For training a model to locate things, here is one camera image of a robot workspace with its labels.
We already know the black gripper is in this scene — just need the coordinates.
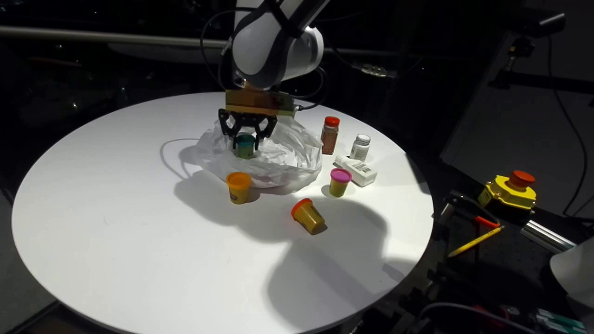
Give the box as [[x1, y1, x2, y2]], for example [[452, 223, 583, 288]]
[[218, 108, 279, 150]]

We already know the yellow tub orange lid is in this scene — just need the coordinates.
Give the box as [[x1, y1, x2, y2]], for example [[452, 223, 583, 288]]
[[225, 171, 262, 206]]

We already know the spice jar red lid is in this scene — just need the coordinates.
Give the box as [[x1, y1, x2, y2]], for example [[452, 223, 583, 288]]
[[320, 115, 344, 156]]

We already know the yellow tub orange-red lid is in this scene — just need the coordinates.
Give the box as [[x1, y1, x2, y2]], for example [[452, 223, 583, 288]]
[[290, 197, 329, 238]]

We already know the yellow tub magenta lid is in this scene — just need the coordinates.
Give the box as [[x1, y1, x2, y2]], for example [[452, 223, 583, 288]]
[[327, 167, 355, 200]]

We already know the small white pill bottle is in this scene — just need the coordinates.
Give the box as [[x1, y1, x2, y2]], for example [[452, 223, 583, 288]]
[[350, 134, 374, 163]]

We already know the white plastic bag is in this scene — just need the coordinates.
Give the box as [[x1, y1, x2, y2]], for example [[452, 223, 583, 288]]
[[184, 113, 325, 195]]

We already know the metal window railing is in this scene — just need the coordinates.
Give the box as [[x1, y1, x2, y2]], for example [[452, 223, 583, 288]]
[[0, 24, 398, 61]]

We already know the small red connector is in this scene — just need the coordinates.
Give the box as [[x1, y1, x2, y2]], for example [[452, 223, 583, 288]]
[[474, 213, 502, 232]]

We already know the yellow emergency stop button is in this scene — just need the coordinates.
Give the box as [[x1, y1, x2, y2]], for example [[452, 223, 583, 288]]
[[478, 169, 539, 213]]

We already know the dark grey panel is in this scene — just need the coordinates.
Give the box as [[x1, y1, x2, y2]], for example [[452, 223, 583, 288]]
[[441, 91, 594, 219]]

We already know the black clamp stand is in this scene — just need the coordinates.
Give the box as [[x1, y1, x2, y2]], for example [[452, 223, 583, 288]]
[[489, 11, 594, 97]]

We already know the aluminium profile bar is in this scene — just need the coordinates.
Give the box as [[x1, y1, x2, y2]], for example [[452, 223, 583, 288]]
[[520, 219, 580, 254]]

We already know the light grey rounded object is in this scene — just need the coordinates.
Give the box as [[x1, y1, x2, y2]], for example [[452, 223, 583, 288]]
[[548, 238, 594, 308]]

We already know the teal object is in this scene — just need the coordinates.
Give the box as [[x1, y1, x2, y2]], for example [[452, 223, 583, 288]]
[[537, 312, 587, 334]]

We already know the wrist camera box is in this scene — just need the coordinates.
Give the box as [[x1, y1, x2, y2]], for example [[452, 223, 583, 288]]
[[223, 87, 298, 119]]

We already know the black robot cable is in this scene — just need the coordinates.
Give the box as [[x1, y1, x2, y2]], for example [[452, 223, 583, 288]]
[[201, 7, 398, 115]]

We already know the yellow cable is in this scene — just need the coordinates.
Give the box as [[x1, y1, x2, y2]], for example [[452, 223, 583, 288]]
[[448, 225, 507, 260]]

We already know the grey floor cable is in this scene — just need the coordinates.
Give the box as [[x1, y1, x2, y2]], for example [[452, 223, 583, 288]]
[[420, 301, 541, 334]]

